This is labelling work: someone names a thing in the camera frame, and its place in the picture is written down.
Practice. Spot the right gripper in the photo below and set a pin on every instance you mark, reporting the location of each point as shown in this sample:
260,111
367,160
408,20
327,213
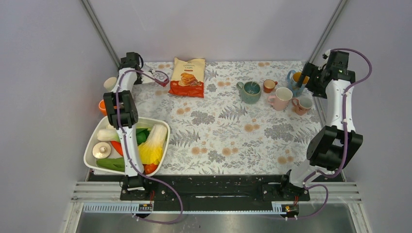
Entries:
310,70

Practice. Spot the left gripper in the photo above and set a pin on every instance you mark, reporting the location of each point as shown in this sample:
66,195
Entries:
139,81

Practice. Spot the blue iridescent mug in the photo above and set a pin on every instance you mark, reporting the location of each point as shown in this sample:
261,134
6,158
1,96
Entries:
293,79

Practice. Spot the small pink brown mug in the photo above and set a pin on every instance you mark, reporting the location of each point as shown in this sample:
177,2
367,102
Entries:
301,105

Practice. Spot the pink faceted mug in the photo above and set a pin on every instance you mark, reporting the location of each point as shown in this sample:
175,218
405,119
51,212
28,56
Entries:
280,100

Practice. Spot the small orange red mug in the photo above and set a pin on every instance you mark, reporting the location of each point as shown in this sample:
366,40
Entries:
269,85

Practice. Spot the green round mug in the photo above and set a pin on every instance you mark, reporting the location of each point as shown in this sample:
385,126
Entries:
250,92

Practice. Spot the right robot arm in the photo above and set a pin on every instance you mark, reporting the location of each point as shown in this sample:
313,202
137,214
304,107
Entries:
337,142

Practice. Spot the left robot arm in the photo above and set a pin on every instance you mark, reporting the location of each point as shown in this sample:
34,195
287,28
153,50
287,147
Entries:
123,115

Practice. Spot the cream floral mug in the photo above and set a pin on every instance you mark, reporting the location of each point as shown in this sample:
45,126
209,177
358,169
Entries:
110,84

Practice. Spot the red white toothpaste box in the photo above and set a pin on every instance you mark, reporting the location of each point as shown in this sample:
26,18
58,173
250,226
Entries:
151,75

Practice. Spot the white plastic basin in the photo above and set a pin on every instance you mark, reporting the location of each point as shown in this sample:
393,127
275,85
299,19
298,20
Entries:
143,122

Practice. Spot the orange white cup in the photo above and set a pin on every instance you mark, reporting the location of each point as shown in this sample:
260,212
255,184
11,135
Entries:
102,107

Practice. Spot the cassava chips bag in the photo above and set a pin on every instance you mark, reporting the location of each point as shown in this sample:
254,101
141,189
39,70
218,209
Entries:
188,78

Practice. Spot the toy green pepper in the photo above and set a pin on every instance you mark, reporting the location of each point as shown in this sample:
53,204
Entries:
142,135

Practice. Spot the toy green leek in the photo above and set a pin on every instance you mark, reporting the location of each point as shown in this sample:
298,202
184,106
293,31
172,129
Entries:
108,135

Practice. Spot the floral tablecloth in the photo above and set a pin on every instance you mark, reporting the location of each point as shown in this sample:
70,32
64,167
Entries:
219,133

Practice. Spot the toy napa cabbage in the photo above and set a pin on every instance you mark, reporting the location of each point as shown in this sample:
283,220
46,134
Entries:
151,151

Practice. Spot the toy mushroom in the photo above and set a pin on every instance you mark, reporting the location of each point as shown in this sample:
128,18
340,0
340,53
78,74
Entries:
101,150

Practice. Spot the toy green cucumber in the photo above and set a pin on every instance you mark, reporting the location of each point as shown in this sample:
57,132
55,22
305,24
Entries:
115,164

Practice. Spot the toy red tomato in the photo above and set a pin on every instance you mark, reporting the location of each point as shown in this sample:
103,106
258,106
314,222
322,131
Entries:
150,168

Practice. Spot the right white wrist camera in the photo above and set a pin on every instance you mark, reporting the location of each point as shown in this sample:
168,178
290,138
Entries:
326,56

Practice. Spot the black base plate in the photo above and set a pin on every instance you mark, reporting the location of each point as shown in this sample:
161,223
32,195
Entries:
215,193

